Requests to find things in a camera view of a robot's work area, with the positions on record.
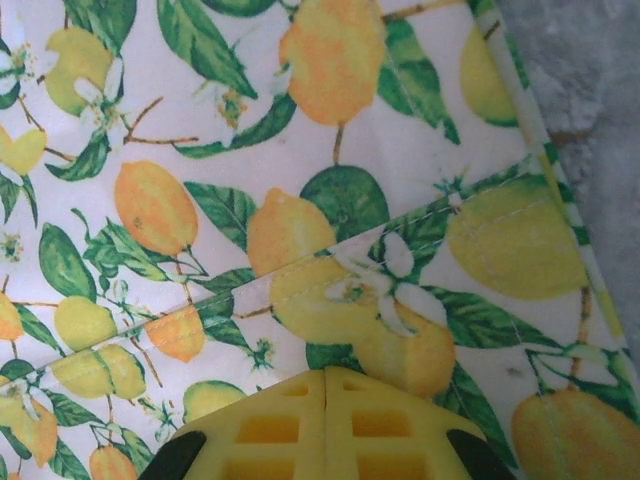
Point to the lemon print skirt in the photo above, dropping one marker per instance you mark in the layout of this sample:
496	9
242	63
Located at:
200	150

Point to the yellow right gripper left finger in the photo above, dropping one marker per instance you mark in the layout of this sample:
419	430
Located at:
270	430

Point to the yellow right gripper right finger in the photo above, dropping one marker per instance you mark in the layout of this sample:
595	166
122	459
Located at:
390	435

